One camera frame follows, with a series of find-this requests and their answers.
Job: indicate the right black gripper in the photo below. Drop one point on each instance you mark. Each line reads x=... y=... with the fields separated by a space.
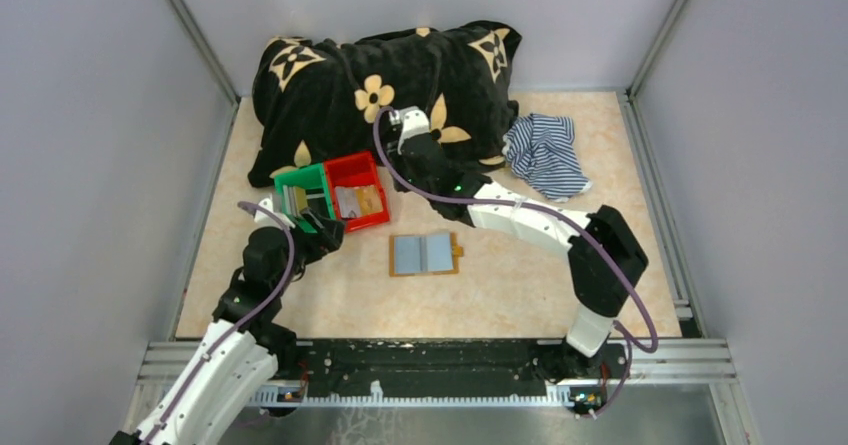
x=401 y=185

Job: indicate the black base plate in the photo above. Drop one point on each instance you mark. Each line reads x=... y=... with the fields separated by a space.
x=477 y=368

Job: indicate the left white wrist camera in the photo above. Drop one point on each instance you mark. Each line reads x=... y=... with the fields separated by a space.
x=272 y=204

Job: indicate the black floral blanket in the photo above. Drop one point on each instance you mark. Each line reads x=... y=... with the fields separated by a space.
x=318 y=101

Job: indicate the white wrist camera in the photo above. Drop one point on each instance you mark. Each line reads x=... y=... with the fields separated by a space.
x=272 y=204
x=412 y=122

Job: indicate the aluminium front rail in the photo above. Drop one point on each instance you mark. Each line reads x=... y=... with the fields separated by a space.
x=676 y=362

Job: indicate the green plastic bin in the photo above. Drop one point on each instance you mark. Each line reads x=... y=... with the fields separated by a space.
x=312 y=176

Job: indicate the cards in green bin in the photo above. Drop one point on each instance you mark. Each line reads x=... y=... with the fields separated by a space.
x=299 y=200

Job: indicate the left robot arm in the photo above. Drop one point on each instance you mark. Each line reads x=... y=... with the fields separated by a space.
x=242 y=348

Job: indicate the cards in red bin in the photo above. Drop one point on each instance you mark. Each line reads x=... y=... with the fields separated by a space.
x=358 y=202

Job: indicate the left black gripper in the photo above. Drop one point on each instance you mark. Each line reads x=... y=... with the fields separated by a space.
x=327 y=238

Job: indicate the red plastic bin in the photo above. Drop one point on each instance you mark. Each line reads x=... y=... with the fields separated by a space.
x=354 y=170

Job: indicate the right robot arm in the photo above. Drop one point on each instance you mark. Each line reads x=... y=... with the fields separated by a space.
x=605 y=259

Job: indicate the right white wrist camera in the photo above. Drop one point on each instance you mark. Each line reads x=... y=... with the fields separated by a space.
x=412 y=122

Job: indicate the yellow leather card holder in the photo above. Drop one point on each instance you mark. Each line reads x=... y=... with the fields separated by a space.
x=435 y=253

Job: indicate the blue striped cloth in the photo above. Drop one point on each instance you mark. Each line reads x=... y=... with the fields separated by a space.
x=540 y=150

